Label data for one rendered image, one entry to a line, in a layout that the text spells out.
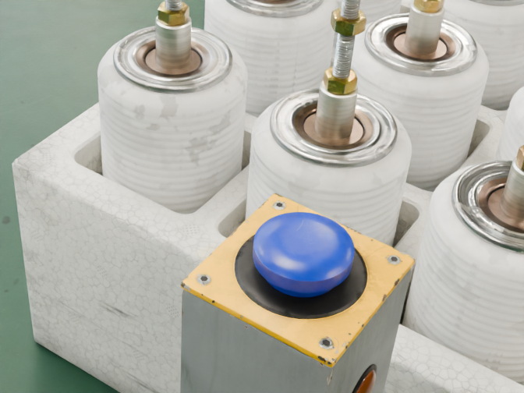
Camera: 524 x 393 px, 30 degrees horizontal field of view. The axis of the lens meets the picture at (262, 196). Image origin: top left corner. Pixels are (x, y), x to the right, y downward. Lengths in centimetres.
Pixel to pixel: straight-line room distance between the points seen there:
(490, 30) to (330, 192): 24
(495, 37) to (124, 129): 28
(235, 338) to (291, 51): 34
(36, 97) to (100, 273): 41
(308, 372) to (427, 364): 18
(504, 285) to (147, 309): 25
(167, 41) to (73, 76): 47
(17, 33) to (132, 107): 56
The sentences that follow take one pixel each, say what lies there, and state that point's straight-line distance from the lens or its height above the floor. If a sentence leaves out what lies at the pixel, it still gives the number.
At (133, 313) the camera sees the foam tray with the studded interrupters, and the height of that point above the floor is 10.
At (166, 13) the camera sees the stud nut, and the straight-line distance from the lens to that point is 61.
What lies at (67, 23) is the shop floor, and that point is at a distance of 117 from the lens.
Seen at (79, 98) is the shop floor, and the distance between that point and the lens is 104.
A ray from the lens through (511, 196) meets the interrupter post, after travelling 54.
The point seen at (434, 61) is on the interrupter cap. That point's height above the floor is 25.
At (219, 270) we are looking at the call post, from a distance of 39.
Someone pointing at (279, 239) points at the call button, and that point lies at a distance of 38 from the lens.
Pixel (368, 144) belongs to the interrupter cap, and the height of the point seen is 25.
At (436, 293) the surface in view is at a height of 20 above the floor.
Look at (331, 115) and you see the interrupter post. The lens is 56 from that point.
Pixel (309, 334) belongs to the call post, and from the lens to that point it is 37.
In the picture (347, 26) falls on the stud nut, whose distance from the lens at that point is 53.
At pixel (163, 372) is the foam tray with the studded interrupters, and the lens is 69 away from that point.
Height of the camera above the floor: 59
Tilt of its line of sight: 40 degrees down
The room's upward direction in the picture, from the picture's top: 5 degrees clockwise
